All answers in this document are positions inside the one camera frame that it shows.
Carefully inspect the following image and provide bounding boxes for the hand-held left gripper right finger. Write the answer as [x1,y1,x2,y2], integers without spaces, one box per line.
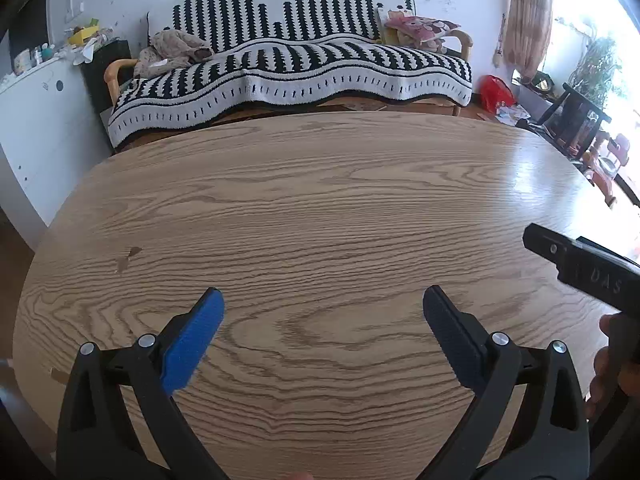
[420,285,593,480]

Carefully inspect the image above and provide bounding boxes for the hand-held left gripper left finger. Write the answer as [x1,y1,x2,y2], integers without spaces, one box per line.
[55,287,231,480]

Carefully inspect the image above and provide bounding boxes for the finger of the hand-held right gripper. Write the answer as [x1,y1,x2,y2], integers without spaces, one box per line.
[522,223,581,272]

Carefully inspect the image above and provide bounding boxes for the person's right hand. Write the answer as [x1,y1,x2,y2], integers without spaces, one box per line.
[588,314,621,423]

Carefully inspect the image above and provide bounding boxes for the pink ride-on toy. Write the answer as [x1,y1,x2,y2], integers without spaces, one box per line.
[582,132,633,206]

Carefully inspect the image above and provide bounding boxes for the black wooden chair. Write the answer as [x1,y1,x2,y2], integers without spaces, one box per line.
[537,82,613,156]

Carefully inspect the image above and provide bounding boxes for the scattered papers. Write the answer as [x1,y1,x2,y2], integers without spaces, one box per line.
[495,105,531,126]

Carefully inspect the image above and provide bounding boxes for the red plastic bag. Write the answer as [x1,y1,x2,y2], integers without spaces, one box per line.
[479,75,517,113]

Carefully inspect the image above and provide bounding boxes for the green potted plant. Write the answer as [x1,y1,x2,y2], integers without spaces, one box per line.
[570,35,631,111]

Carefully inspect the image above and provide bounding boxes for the patterned curtain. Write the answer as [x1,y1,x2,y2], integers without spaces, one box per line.
[502,0,556,73]

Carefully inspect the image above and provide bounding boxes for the pink printed pillow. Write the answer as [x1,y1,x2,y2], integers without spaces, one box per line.
[385,15,461,53]

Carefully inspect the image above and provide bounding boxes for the white cabinet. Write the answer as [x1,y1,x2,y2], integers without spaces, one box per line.
[0,55,116,251]

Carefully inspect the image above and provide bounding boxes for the black side cabinet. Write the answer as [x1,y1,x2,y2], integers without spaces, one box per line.
[81,40,133,126]

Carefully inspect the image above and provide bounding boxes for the brown plush toy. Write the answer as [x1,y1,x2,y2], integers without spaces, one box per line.
[132,30,216,80]

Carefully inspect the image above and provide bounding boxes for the sofa with striped blanket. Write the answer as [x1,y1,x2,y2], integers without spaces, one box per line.
[107,0,473,150]

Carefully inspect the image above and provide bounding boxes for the yellow box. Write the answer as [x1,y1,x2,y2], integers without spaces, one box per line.
[67,25,101,46]

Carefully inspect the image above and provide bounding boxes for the wooden frame sofa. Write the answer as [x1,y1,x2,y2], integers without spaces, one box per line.
[104,0,475,153]

